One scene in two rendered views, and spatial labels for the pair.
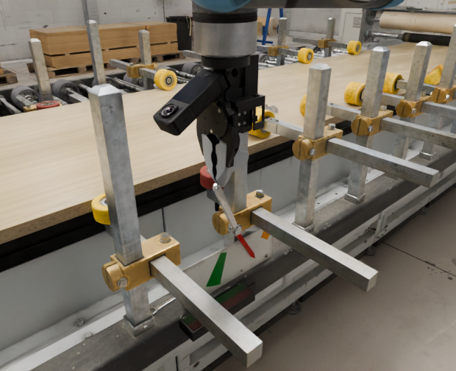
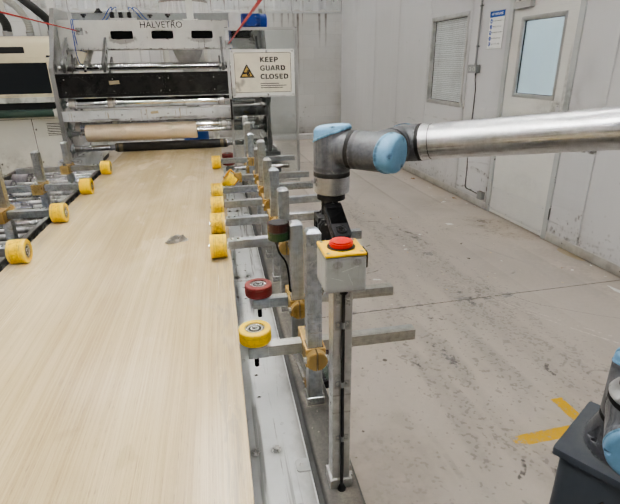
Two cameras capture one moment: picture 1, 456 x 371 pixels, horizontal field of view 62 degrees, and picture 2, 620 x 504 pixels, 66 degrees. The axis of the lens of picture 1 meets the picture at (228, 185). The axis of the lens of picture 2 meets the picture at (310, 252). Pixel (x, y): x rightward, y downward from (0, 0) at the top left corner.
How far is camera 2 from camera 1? 1.06 m
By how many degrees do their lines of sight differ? 54
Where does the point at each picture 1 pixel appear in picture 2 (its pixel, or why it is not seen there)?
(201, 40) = (337, 188)
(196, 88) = (338, 214)
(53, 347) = (269, 472)
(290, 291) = not seen: hidden behind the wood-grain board
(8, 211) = (213, 376)
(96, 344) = (317, 422)
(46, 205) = (223, 357)
